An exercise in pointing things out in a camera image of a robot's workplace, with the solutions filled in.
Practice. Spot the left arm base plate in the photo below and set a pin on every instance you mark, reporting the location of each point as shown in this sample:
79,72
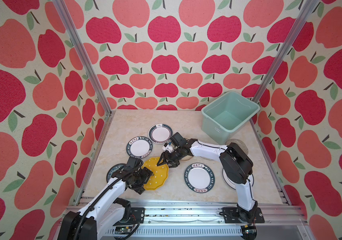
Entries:
135,216

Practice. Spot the yellow polka dot plate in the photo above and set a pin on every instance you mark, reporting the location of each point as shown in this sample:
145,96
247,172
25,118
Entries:
160,174

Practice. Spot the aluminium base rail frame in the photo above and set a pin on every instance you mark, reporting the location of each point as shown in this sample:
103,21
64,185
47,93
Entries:
172,219

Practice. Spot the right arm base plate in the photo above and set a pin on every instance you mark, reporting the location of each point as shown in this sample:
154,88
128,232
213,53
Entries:
237,216

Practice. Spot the aluminium frame post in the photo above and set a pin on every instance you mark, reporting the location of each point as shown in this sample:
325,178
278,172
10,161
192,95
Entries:
298,25
68,23

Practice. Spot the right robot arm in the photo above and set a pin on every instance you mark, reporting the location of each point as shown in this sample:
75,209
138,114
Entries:
236,164

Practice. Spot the green rim plate front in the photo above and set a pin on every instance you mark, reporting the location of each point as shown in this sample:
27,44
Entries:
199,178

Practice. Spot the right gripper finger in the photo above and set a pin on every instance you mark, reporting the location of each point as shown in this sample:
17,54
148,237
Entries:
173,163
163,160

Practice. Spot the beige bamboo pattern plate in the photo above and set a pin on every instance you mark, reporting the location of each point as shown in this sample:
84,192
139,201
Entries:
186,158

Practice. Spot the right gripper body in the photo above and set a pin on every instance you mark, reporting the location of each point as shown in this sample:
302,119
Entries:
174,154

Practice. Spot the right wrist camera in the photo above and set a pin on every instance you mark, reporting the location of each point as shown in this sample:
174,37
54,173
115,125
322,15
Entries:
169,147

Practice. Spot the green rim plate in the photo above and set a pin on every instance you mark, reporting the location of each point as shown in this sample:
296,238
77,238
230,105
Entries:
139,147
160,133
199,178

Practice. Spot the mint green plastic bin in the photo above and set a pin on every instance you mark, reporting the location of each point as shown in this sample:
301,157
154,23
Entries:
226,115

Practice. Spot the left aluminium frame post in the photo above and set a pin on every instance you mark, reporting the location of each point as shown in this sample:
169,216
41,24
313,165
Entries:
68,23

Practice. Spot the green rim plate back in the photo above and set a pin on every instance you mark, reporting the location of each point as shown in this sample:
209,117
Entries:
160,133

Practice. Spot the white black ring plate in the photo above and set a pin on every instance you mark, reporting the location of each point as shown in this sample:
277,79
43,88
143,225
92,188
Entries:
231,184

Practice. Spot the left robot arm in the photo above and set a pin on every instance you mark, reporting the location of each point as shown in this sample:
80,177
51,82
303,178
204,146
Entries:
107,209

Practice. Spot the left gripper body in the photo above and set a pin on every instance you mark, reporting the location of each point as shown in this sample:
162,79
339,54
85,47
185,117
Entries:
141,178

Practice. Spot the grey glass plate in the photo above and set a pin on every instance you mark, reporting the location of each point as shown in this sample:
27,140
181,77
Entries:
240,143

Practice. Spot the right aluminium frame post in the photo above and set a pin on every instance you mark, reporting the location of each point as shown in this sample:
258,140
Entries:
298,25

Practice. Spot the blue patterned plate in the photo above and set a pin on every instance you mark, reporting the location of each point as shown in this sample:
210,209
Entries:
115,168

